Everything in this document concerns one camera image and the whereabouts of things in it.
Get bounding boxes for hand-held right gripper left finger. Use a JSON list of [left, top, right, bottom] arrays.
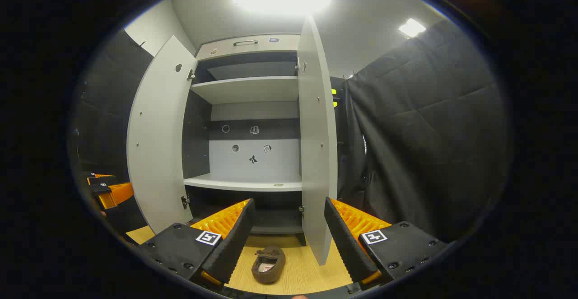
[[138, 198, 256, 287]]

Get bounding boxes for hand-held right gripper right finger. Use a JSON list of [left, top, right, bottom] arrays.
[[324, 196, 447, 286]]

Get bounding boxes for brown fuzzy shoe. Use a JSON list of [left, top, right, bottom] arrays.
[[252, 245, 286, 284]]

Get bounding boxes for grey shoe cabinet door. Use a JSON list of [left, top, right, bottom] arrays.
[[297, 15, 338, 266], [126, 36, 197, 235]]

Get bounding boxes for grey shoe cabinet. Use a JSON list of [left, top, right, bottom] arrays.
[[182, 33, 305, 246]]

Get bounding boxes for grey cabinet shelf board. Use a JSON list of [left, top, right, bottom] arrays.
[[190, 76, 299, 105], [184, 173, 303, 192]]

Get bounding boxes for grey cabinet drawer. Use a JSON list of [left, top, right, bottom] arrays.
[[196, 34, 301, 61]]

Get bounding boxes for black backdrop cloth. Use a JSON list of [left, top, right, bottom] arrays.
[[68, 19, 513, 243]]

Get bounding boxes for small ceiling light panel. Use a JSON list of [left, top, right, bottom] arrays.
[[399, 18, 426, 37]]

